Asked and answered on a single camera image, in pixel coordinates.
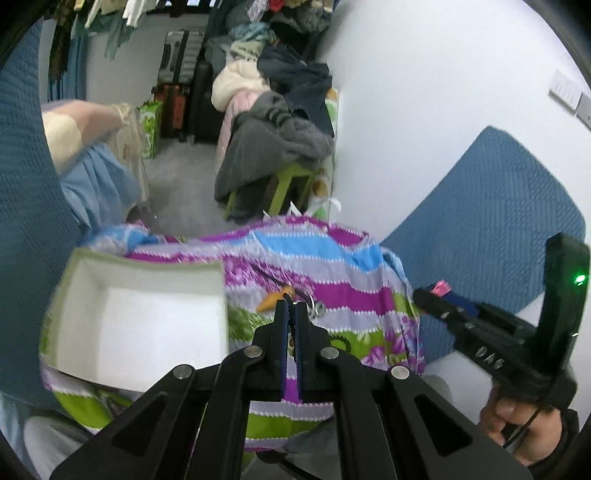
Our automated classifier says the pink cream pillow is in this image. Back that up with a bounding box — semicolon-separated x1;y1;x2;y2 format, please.
41;100;145;175

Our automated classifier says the small blue textured cushion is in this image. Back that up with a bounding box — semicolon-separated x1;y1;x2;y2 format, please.
380;125;588;365

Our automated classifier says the red suitcase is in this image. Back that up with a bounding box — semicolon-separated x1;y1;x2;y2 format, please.
152;83;189;138

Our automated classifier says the cream fluffy blanket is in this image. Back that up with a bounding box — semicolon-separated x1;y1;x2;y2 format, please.
211;60;270;112

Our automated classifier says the silver ring keychain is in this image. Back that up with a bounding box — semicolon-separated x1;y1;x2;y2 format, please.
308;299;327;319

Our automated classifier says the pink charm jewelry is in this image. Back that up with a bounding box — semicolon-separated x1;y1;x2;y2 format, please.
427;280;452;297

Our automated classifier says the right hand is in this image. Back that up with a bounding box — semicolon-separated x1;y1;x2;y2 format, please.
479;383;563;467

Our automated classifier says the green printed shopping bag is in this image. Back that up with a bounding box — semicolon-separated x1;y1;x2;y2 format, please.
139;100;163;159

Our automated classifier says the light blue bed sheet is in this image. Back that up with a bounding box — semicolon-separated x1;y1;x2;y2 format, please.
59;143;141;237

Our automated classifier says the orange gourd pendant necklace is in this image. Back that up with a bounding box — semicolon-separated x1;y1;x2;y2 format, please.
254;285;297;315

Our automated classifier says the large blue textured cushion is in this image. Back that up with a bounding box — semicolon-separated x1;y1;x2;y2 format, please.
1;22;81;410

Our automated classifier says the grey blanket on stool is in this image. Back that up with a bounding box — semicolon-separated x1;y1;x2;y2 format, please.
213;91;335;223

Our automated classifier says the open green cardboard box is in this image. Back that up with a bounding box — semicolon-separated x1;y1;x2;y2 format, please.
40;248;229;392

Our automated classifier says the green stool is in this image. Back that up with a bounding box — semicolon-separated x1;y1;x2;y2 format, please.
223;163;321;221

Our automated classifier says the white wall switch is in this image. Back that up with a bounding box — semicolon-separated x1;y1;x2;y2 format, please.
549;71;583;112

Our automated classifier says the dark navy jacket pile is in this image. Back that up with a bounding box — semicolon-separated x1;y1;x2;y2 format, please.
256;44;335;137

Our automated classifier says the grey hard suitcase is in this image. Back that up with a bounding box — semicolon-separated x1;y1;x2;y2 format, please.
157;30;204;85

